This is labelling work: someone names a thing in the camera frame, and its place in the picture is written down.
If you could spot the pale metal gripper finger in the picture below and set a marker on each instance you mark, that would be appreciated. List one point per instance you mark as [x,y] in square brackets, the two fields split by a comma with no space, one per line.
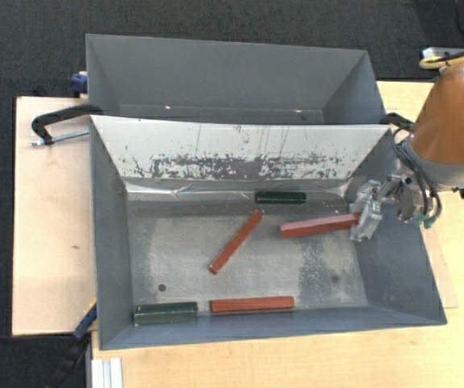
[369,222]
[368,195]

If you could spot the grey metal bin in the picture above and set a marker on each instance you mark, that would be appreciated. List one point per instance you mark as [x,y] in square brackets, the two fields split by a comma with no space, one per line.
[232,75]

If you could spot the dark green flat block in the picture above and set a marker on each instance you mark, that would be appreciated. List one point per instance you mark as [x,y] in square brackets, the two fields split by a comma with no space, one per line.
[163,319]
[280,197]
[167,307]

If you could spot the red-brown flat block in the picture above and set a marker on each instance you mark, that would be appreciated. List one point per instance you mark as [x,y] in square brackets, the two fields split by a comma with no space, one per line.
[236,242]
[317,226]
[252,304]

